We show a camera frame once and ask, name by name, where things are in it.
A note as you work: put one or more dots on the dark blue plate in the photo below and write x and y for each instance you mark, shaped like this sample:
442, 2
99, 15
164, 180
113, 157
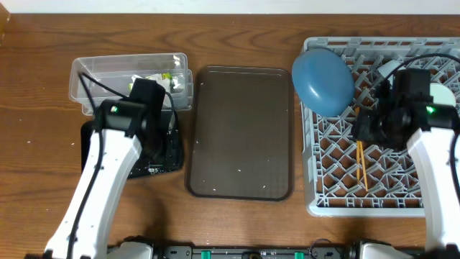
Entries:
323, 82

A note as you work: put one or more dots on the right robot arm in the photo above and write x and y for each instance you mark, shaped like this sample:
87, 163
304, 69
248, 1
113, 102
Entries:
430, 133

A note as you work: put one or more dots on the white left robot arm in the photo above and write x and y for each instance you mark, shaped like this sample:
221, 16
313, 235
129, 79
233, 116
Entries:
84, 230

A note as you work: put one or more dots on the brown serving tray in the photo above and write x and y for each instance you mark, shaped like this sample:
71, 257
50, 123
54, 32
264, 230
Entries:
242, 142

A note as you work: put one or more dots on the mint green bowl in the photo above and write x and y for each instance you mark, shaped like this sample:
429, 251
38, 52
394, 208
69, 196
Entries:
442, 94

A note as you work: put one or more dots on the white napkin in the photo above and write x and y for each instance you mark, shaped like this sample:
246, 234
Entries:
174, 86

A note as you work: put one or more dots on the light blue bowl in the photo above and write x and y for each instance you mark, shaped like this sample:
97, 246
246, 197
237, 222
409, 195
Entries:
387, 68

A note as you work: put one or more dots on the wooden chopstick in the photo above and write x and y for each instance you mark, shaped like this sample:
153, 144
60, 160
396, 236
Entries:
358, 150
363, 172

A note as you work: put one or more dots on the black waste bin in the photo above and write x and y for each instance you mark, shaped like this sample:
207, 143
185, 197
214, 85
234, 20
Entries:
172, 154

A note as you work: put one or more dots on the pile of white rice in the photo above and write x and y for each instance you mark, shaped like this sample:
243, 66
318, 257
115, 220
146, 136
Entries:
154, 169

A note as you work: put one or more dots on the grey dishwasher rack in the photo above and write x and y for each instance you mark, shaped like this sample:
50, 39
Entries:
329, 151

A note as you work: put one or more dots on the yellow green wrapper scrap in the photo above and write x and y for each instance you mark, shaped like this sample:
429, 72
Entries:
167, 76

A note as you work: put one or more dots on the clear plastic waste bin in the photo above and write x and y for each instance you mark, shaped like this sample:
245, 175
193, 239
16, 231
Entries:
112, 75

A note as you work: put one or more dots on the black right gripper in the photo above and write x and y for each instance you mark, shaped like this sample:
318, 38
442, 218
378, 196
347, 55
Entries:
363, 130

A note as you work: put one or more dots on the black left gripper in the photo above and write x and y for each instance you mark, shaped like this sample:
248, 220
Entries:
162, 159

